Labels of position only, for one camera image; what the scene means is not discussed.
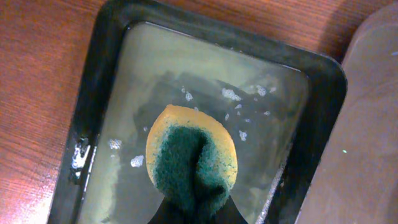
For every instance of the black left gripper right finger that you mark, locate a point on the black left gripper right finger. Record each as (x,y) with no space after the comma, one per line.
(228,214)

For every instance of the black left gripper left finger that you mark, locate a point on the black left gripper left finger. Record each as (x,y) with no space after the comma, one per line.
(170,212)

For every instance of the yellow green sponge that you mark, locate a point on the yellow green sponge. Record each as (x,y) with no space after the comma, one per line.
(191,159)

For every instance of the dark brown serving tray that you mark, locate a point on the dark brown serving tray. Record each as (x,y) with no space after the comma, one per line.
(356,180)

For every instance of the black water tray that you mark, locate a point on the black water tray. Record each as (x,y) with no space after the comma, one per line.
(279,104)

